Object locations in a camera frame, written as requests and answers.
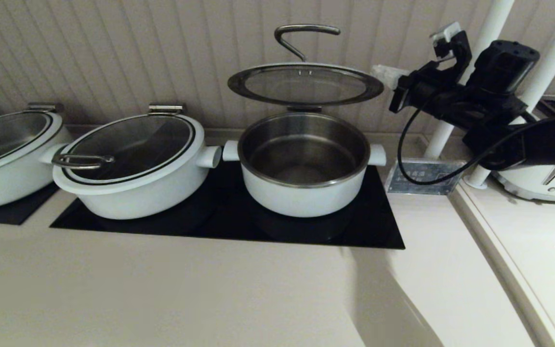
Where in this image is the wide white pot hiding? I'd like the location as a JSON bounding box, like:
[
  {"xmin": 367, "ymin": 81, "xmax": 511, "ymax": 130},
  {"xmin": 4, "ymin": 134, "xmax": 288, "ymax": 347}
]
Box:
[
  {"xmin": 39, "ymin": 143, "xmax": 222, "ymax": 221},
  {"xmin": 0, "ymin": 140, "xmax": 73, "ymax": 211}
]

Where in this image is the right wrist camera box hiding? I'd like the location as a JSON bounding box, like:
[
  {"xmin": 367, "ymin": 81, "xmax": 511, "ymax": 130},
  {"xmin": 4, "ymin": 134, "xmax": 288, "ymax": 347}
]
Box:
[{"xmin": 429, "ymin": 22, "xmax": 473, "ymax": 73}]

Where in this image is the black glass cooktop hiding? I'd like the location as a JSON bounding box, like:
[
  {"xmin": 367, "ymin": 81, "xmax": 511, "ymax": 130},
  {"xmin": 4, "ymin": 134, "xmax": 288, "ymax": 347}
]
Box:
[
  {"xmin": 50, "ymin": 161, "xmax": 405, "ymax": 250},
  {"xmin": 0, "ymin": 183, "xmax": 60, "ymax": 226}
]

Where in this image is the wide glass lid white rim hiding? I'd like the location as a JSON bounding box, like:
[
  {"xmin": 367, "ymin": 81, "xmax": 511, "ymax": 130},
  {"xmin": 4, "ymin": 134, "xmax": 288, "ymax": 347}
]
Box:
[{"xmin": 52, "ymin": 113, "xmax": 205, "ymax": 196}]

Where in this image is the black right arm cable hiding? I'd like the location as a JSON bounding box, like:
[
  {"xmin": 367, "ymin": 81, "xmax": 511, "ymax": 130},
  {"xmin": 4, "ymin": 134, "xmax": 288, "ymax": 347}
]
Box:
[{"xmin": 397, "ymin": 94, "xmax": 555, "ymax": 186}]

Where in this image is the white toaster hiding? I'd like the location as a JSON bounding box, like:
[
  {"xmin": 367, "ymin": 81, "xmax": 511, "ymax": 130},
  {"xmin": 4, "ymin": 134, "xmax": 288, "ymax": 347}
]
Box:
[{"xmin": 492, "ymin": 95, "xmax": 555, "ymax": 203}]

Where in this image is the small glass lid white rim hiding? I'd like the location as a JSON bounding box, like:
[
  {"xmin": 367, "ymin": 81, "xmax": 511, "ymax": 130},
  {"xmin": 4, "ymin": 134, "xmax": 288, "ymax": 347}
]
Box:
[{"xmin": 228, "ymin": 24, "xmax": 385, "ymax": 107}]

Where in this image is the small round white pot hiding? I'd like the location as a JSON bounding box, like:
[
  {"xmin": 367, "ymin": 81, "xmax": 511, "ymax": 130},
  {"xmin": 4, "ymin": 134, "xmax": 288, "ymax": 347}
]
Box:
[{"xmin": 223, "ymin": 112, "xmax": 386, "ymax": 218}]

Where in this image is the left white pot with lid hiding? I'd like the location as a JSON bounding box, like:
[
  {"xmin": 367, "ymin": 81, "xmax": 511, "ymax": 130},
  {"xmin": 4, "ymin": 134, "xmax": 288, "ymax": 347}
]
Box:
[{"xmin": 0, "ymin": 111, "xmax": 64, "ymax": 179}]

